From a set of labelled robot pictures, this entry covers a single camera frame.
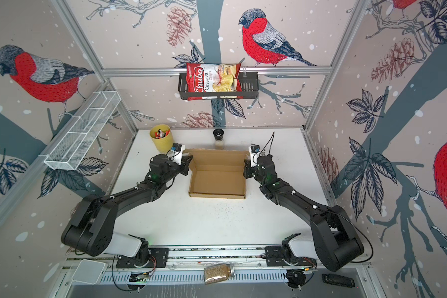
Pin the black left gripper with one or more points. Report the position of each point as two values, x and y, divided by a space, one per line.
185 164

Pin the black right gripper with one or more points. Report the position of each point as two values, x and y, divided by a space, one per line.
247 169

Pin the brown cardboard box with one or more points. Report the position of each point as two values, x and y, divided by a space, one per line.
217 174

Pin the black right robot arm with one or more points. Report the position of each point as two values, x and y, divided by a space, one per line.
335 239

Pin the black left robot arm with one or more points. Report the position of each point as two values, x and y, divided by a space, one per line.
91 228

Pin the yellow plastic cup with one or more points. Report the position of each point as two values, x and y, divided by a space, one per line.
162 137

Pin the glass spice grinder black cap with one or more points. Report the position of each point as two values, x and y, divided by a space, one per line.
219 139

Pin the red cassava chips bag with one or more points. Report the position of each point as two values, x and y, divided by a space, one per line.
213 78

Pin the glass jar of grains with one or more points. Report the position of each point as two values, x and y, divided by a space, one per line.
218 273

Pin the black remote device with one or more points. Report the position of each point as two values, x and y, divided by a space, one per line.
338 280

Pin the white square pad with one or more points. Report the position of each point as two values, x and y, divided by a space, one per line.
89 272

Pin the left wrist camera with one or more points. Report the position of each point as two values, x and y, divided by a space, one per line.
177 153

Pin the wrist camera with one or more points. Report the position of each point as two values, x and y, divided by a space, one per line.
255 152
177 153

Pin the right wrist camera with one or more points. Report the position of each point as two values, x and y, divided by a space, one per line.
255 152

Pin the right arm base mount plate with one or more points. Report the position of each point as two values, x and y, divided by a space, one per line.
277 256

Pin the black wire wall basket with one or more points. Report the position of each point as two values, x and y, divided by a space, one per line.
246 86

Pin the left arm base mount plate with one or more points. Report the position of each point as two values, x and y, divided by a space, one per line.
150 257

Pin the white wire mesh shelf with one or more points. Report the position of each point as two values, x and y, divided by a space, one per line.
73 147

